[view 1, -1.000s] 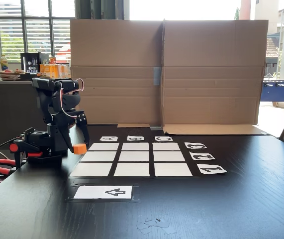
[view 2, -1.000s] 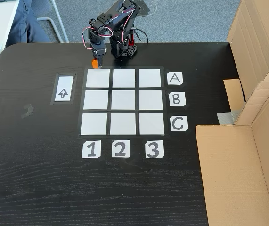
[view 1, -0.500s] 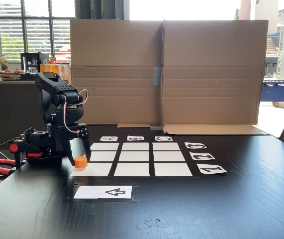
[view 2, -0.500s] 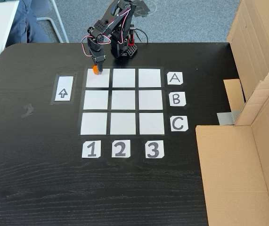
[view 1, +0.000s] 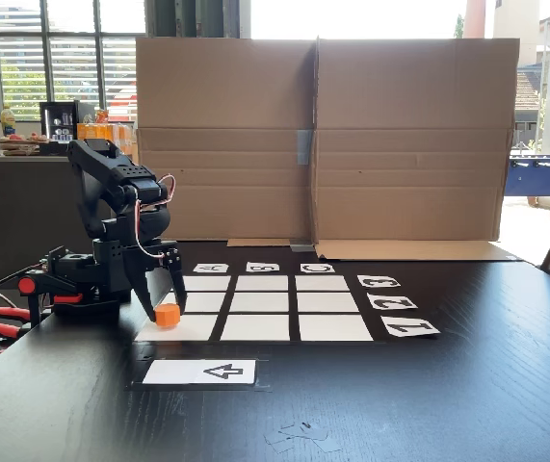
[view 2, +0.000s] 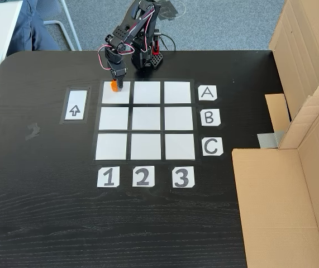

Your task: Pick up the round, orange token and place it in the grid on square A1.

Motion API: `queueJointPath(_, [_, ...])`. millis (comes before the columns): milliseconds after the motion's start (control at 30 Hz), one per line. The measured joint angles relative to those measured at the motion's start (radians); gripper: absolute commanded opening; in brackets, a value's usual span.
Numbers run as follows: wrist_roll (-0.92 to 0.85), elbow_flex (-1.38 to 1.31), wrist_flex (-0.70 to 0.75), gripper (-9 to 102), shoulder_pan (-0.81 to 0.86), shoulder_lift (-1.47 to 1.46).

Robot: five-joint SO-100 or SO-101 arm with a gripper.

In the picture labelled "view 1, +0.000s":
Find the paper sheet number 1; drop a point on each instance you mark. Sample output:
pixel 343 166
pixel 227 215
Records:
pixel 409 327

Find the paper sheet number 2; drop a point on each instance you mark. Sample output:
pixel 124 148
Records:
pixel 392 302

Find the brown cardboard box wall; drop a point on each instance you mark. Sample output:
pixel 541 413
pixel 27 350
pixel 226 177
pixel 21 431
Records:
pixel 226 86
pixel 414 96

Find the white nine-square grid sheet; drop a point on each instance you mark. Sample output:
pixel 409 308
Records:
pixel 260 327

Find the paper sheet letter A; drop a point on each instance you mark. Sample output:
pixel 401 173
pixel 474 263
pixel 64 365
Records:
pixel 211 268

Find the food tray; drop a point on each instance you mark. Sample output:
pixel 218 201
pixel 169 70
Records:
pixel 19 144

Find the white arrow paper sheet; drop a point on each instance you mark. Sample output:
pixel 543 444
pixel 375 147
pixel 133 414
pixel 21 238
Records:
pixel 173 373

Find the black mini fridge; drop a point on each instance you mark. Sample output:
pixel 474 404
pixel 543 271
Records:
pixel 62 120

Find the blue foosball table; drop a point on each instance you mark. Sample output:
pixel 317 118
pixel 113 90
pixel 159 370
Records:
pixel 539 178

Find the orange drink cartons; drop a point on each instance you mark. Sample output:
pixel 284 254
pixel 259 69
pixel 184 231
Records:
pixel 111 135

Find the paper sheet letter B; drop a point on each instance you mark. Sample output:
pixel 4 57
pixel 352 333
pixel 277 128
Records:
pixel 263 267

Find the paper sheet number 3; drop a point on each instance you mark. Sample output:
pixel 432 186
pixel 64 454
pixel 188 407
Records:
pixel 379 281

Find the yellow bottle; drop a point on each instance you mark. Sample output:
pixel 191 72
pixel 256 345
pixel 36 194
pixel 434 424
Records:
pixel 7 120

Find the grey duct tape strip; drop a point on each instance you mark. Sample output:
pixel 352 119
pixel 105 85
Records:
pixel 304 146

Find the round orange token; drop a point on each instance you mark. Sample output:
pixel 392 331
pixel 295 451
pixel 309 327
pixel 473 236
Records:
pixel 167 315

